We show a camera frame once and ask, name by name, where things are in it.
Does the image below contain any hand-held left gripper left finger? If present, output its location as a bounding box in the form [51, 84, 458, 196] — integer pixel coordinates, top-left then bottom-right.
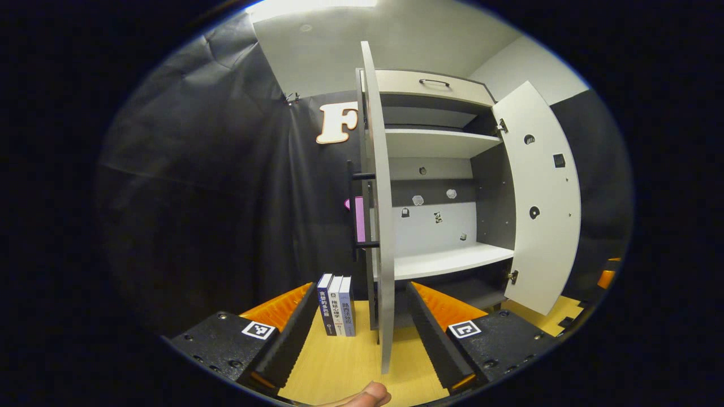
[161, 282, 319, 391]

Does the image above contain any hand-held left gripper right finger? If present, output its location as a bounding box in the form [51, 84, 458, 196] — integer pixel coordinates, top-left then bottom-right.
[406, 281, 558, 392]

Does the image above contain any white door with headphone sticker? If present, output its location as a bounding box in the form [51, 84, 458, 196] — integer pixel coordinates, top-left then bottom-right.
[491, 81, 583, 317]

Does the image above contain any white double-door shoe cabinet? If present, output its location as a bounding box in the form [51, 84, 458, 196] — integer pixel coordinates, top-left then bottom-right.
[355, 68, 518, 330]

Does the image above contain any white door with camera sticker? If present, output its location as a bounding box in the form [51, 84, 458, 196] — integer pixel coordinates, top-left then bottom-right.
[347, 41, 397, 375]

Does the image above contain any dark blue book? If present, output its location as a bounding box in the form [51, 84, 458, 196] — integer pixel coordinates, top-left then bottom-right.
[317, 274, 335, 336]

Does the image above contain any white book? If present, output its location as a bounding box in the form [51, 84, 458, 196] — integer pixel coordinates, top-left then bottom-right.
[328, 275, 346, 337]

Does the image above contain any grey-blue book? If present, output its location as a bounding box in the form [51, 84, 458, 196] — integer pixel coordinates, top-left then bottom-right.
[338, 276, 357, 338]

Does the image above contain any ceiling light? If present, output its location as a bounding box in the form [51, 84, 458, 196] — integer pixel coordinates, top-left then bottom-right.
[249, 0, 380, 24]

